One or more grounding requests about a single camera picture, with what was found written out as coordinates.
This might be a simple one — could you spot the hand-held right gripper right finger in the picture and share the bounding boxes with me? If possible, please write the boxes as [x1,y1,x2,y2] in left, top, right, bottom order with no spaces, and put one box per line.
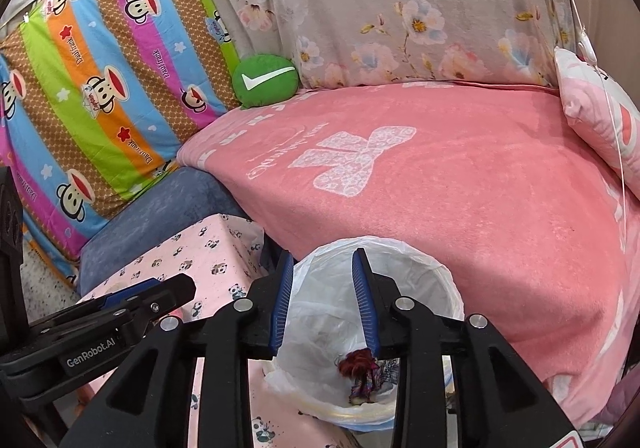
[351,248,576,448]

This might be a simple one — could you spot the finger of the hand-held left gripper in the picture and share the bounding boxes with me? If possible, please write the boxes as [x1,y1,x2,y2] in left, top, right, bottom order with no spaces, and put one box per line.
[95,273,197,325]

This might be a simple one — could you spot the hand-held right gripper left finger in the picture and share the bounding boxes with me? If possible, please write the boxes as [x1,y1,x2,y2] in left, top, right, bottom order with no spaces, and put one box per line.
[59,250,296,448]

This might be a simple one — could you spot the white lined trash bin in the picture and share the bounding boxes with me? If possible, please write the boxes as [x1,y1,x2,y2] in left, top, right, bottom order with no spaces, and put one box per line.
[260,237,466,431]

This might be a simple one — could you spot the pink panda print cloth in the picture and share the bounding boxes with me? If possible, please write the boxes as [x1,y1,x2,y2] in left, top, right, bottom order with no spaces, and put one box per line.
[75,213,351,448]

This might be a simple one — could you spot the dark red fuzzy cloth scrap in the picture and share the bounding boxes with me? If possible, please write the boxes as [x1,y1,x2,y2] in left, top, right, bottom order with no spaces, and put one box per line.
[337,349,398,404]

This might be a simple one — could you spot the blue grey cushion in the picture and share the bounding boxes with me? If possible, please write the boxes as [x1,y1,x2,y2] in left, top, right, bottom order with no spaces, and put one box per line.
[77,167,251,296]

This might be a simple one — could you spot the pink blanket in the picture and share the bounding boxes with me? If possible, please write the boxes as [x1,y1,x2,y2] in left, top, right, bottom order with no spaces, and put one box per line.
[176,80,640,429]

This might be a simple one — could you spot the striped monkey print sheet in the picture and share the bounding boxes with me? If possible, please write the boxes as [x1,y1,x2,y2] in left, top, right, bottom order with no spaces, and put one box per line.
[0,0,241,289]

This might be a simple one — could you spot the green round cushion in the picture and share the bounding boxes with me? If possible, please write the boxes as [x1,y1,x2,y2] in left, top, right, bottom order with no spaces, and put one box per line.
[231,54,300,108]

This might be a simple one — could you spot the pink pillow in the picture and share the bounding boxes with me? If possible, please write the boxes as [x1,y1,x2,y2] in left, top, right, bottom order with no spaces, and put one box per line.
[554,46,640,183]

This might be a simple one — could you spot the white cable with switch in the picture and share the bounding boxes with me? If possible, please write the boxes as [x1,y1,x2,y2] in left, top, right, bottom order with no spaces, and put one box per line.
[530,0,628,201]

